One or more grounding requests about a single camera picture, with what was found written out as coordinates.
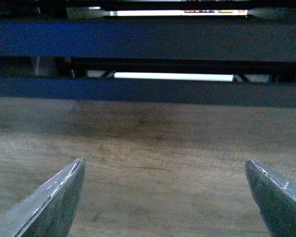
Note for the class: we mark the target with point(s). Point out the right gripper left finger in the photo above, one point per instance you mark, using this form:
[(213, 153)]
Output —
[(49, 211)]

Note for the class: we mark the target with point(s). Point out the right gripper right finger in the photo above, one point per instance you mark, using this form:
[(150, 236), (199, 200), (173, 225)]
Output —
[(275, 195)]

